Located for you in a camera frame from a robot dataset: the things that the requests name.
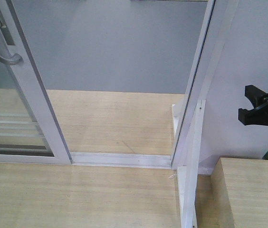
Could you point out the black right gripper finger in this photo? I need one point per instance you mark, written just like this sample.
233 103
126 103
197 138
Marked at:
248 117
255 95

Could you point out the white framed sliding glass door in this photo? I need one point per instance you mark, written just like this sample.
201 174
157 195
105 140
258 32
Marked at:
29 130

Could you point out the aluminium floor door track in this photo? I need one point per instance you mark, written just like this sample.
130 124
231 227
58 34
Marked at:
121 160

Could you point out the white door lock plate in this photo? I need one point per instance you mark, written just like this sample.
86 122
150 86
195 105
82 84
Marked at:
5 31

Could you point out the light wooden box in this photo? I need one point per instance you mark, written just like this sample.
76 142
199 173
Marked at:
240 189

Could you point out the plywood base board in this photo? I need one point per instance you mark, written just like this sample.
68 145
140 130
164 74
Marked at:
70 196

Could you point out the white wall panel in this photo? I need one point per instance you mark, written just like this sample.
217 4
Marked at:
235 55

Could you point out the white angle support bracket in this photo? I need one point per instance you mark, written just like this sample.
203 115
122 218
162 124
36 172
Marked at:
189 173

